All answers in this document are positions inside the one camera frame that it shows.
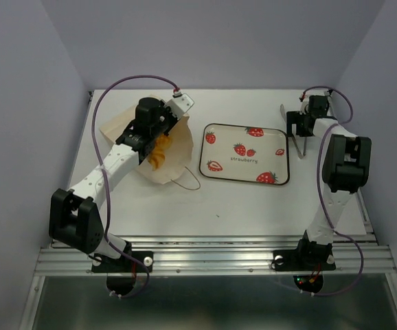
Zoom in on metal tongs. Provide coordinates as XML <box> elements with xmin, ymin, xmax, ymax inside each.
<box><xmin>280</xmin><ymin>104</ymin><xmax>308</xmax><ymax>160</ymax></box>

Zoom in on fake croissant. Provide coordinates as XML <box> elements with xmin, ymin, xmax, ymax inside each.
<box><xmin>148</xmin><ymin>134</ymin><xmax>172</xmax><ymax>171</ymax></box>

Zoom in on beige paper bag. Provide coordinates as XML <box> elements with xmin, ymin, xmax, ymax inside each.
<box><xmin>100</xmin><ymin>104</ymin><xmax>194</xmax><ymax>184</ymax></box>

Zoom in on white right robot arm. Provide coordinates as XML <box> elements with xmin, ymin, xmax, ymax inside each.
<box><xmin>280</xmin><ymin>95</ymin><xmax>372</xmax><ymax>268</ymax></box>

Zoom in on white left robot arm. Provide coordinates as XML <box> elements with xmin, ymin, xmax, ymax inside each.
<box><xmin>49</xmin><ymin>96</ymin><xmax>193</xmax><ymax>271</ymax></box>

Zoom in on strawberry print tray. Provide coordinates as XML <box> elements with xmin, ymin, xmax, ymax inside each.
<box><xmin>198</xmin><ymin>123</ymin><xmax>290</xmax><ymax>186</ymax></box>

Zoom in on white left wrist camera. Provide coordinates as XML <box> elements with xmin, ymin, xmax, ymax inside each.
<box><xmin>166</xmin><ymin>91</ymin><xmax>194</xmax><ymax>118</ymax></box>

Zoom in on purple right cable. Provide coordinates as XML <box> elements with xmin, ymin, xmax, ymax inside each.
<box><xmin>277</xmin><ymin>85</ymin><xmax>364</xmax><ymax>297</ymax></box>

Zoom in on purple cable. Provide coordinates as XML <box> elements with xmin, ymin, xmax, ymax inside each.
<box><xmin>277</xmin><ymin>85</ymin><xmax>364</xmax><ymax>297</ymax></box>
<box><xmin>91</xmin><ymin>74</ymin><xmax>179</xmax><ymax>299</ymax></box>

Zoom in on aluminium table edge rail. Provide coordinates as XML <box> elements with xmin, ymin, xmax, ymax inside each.
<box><xmin>324</xmin><ymin>88</ymin><xmax>378</xmax><ymax>241</ymax></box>

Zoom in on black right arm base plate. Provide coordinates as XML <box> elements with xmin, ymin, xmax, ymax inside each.
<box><xmin>271</xmin><ymin>250</ymin><xmax>336</xmax><ymax>272</ymax></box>

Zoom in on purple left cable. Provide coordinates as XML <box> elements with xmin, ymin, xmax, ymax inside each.
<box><xmin>91</xmin><ymin>74</ymin><xmax>179</xmax><ymax>299</ymax></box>

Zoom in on aluminium front frame rails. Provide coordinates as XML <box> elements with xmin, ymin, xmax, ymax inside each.
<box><xmin>34</xmin><ymin>234</ymin><xmax>397</xmax><ymax>277</ymax></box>

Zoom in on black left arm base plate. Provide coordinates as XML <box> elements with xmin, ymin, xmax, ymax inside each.
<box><xmin>89</xmin><ymin>250</ymin><xmax>154</xmax><ymax>274</ymax></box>

